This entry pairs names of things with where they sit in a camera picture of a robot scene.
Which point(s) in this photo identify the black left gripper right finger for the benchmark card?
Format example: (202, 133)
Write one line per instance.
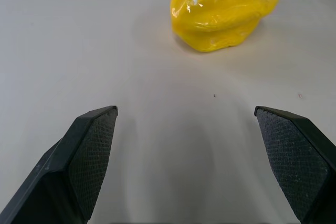
(294, 155)

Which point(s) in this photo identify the yellow plastic bag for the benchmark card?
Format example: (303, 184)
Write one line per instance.
(223, 11)

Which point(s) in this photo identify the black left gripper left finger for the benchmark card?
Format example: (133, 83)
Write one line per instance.
(78, 161)

